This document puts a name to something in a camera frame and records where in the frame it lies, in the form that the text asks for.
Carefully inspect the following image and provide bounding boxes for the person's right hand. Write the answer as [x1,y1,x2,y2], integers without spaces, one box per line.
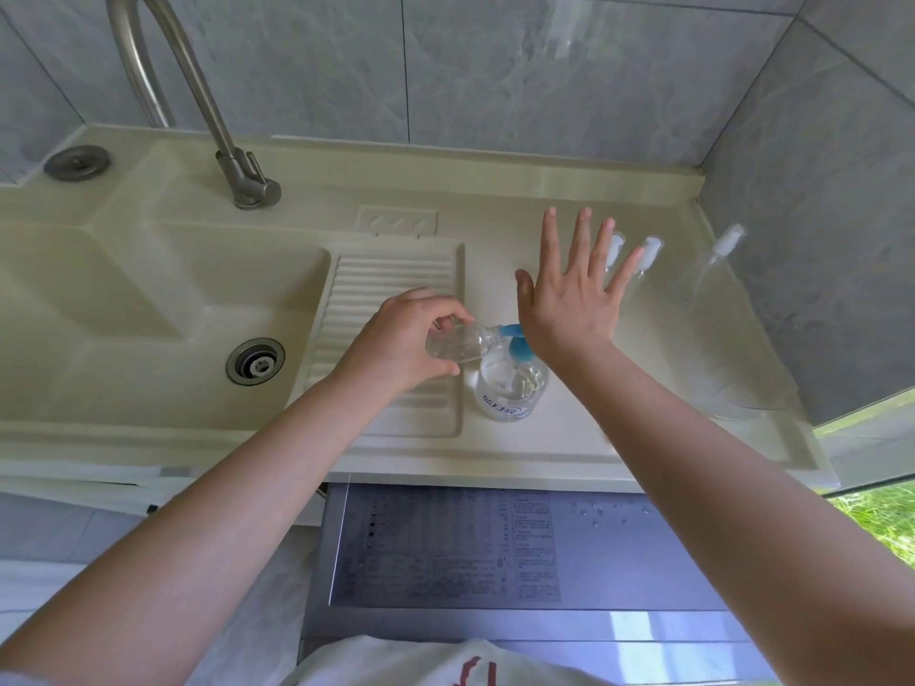
[514,206,646,365]

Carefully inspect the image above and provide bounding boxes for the person's left hand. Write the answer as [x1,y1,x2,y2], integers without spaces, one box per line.
[332,287,477,397]

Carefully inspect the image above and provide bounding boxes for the clear hand sanitizer pump bottle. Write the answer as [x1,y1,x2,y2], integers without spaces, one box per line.
[474,322,550,423]

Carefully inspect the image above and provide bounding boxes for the person's right forearm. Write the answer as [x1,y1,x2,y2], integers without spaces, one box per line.
[564,342,915,686]

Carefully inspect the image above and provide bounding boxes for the person's left forearm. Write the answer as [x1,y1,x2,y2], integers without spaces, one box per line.
[0,374,380,686]

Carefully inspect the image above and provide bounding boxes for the person's white shirt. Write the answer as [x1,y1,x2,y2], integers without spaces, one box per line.
[278,635,616,686]

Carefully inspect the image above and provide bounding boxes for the steel sink drain strainer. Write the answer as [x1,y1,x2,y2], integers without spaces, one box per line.
[225,337,287,387]

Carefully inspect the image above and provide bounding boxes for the grey washing machine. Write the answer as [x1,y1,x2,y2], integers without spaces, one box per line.
[299,483,781,686]

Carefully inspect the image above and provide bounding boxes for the cream sink with washboard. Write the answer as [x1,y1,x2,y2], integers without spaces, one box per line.
[0,124,842,494]

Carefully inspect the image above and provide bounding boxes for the curved steel faucet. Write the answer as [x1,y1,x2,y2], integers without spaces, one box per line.
[105,0,282,211]

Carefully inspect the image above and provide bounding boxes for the white cabinet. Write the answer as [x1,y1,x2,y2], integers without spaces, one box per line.
[0,463,330,530]

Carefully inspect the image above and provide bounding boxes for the glass window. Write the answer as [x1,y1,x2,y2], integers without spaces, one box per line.
[814,389,915,573]

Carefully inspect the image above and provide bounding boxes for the round steel hole cover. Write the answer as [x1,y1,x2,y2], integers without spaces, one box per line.
[42,144,112,183]

